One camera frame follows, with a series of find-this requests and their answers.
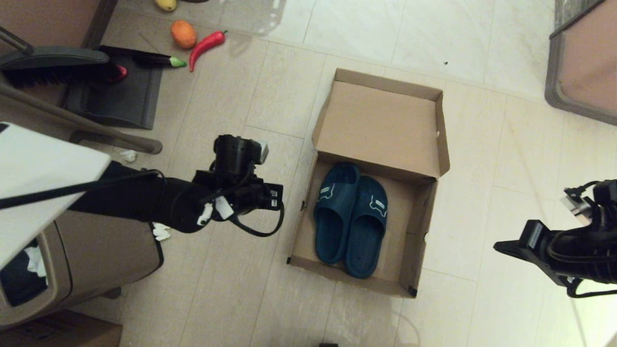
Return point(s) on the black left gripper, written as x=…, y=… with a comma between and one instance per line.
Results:
x=258, y=197

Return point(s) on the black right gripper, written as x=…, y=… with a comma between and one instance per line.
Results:
x=547, y=250

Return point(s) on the dark teal rubber slipper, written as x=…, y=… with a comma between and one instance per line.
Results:
x=366, y=241
x=332, y=226

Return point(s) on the brown cardboard shoe box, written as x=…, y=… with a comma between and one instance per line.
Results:
x=381, y=125

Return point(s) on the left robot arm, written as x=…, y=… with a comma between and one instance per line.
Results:
x=48, y=183

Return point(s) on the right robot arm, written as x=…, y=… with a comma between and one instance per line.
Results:
x=593, y=255

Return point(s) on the white crumpled tissue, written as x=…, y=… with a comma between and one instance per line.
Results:
x=161, y=233

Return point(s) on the crumpled white paper scrap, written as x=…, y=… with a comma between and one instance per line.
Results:
x=129, y=155

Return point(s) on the brown plastic trash bin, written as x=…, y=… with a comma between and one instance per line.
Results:
x=120, y=250

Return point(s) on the red toy chili pepper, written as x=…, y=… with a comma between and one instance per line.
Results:
x=203, y=46

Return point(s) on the dark gray dustpan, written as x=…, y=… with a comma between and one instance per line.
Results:
x=125, y=101

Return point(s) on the purple toy eggplant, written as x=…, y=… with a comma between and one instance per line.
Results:
x=153, y=60

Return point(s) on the orange toy fruit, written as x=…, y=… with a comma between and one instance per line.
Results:
x=183, y=34

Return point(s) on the red toy ball fruit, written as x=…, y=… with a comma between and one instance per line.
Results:
x=120, y=73

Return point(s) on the brown table with gray rim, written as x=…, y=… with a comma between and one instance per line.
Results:
x=588, y=67

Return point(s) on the dark round bowl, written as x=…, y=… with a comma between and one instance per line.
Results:
x=193, y=1

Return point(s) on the yellow toy fruit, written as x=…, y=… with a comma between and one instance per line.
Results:
x=165, y=4

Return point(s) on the white tissue wad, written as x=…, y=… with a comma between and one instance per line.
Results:
x=36, y=262

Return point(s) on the dark gray broom brush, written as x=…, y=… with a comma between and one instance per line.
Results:
x=58, y=63

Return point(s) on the brown cardboard carton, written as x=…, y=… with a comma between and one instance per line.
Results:
x=58, y=332

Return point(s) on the black trash bag liner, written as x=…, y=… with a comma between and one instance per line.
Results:
x=14, y=284

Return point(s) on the brown table with dark rim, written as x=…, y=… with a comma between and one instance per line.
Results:
x=48, y=19

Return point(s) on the brown metal frame bar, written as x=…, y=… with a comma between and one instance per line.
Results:
x=96, y=127

